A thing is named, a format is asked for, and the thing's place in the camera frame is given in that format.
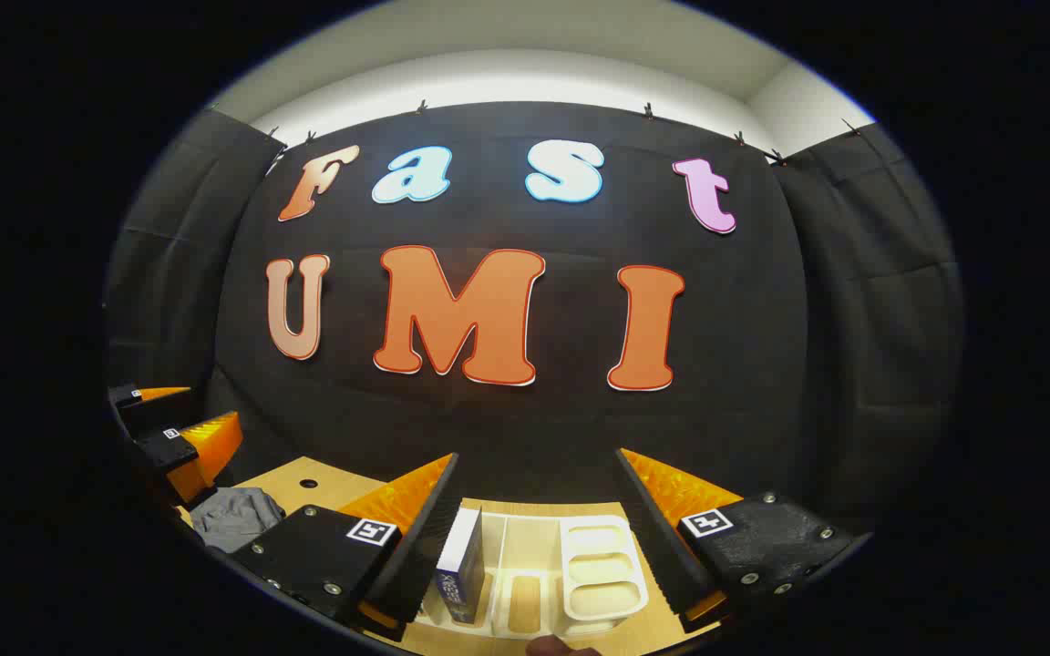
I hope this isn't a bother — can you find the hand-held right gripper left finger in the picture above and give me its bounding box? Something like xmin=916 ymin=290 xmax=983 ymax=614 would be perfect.
xmin=232 ymin=452 xmax=460 ymax=641

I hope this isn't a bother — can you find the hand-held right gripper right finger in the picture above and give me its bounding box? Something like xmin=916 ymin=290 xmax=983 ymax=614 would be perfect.
xmin=614 ymin=446 xmax=874 ymax=634

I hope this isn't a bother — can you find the blue book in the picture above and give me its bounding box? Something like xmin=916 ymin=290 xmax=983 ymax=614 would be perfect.
xmin=436 ymin=507 xmax=487 ymax=625

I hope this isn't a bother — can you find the white bookshelf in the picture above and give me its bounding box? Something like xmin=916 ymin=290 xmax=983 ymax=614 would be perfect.
xmin=414 ymin=510 xmax=651 ymax=639

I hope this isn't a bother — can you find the grey schoolbag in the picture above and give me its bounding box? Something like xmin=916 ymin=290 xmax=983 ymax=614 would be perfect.
xmin=190 ymin=487 xmax=287 ymax=554

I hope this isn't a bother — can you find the black backdrop cloth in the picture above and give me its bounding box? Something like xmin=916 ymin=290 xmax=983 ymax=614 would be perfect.
xmin=104 ymin=100 xmax=968 ymax=534

